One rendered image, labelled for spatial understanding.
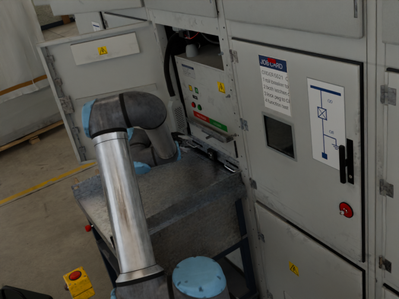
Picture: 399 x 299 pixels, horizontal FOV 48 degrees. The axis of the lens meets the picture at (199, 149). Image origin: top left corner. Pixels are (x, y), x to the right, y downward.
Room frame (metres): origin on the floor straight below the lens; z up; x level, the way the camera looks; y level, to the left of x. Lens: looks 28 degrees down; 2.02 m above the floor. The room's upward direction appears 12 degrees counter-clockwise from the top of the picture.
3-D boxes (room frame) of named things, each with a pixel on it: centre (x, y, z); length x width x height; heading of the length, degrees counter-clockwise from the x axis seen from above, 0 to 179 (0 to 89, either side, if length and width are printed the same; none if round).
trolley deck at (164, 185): (1.90, 0.26, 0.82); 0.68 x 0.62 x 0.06; 117
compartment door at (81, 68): (2.39, 0.41, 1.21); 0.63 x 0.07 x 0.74; 88
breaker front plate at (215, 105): (2.07, -0.08, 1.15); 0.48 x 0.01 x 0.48; 27
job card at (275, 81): (1.47, -0.31, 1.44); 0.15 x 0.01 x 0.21; 27
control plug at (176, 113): (2.23, 0.08, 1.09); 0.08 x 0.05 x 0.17; 117
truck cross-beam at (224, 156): (2.08, -0.09, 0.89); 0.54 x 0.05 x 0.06; 27
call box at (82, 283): (1.33, 0.57, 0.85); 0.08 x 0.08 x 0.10; 27
